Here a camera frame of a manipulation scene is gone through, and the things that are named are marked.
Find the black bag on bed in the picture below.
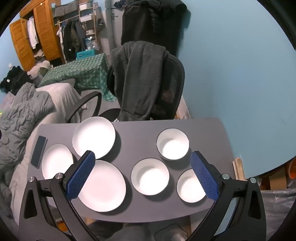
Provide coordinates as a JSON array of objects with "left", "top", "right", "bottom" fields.
[{"left": 1, "top": 66, "right": 32, "bottom": 95}]

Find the dark grey fleece blanket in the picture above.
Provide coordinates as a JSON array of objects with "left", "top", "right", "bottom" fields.
[{"left": 111, "top": 41, "right": 169, "bottom": 121}]

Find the black mesh office chair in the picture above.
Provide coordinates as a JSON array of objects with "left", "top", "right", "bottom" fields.
[{"left": 66, "top": 54, "right": 185, "bottom": 123}]

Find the teal storage box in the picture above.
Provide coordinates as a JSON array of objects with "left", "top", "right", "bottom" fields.
[{"left": 76, "top": 49, "right": 95, "bottom": 60}]

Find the white plate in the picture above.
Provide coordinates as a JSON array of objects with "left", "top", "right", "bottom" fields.
[
  {"left": 78, "top": 160, "right": 126, "bottom": 212},
  {"left": 42, "top": 144, "right": 74, "bottom": 179},
  {"left": 72, "top": 116, "right": 116, "bottom": 159}
]

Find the black hanging coat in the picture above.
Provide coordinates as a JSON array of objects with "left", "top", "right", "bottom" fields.
[{"left": 113, "top": 1, "right": 187, "bottom": 55}]

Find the orange wooden wardrobe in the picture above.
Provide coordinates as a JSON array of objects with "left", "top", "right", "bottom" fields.
[{"left": 10, "top": 0, "right": 65, "bottom": 71}]

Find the white bowl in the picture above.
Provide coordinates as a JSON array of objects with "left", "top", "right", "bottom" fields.
[
  {"left": 130, "top": 158, "right": 170, "bottom": 196},
  {"left": 177, "top": 169, "right": 206, "bottom": 203},
  {"left": 156, "top": 128, "right": 190, "bottom": 161}
]

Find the grey quilted duvet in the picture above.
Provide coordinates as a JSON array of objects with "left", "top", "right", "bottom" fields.
[{"left": 0, "top": 82, "right": 56, "bottom": 172}]

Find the green checkered tablecloth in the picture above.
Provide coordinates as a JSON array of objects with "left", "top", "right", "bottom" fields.
[{"left": 39, "top": 53, "right": 116, "bottom": 102}]

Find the black smartphone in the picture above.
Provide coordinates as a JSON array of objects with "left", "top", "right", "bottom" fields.
[{"left": 31, "top": 136, "right": 48, "bottom": 169}]

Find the clothes rack with clothes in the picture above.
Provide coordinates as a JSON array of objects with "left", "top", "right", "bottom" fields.
[{"left": 53, "top": 5, "right": 87, "bottom": 63}]

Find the white pillow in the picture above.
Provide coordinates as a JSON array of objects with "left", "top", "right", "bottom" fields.
[{"left": 36, "top": 83, "right": 81, "bottom": 124}]

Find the wooden board by wall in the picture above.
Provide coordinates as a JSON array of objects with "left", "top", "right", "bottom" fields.
[{"left": 232, "top": 158, "right": 246, "bottom": 181}]

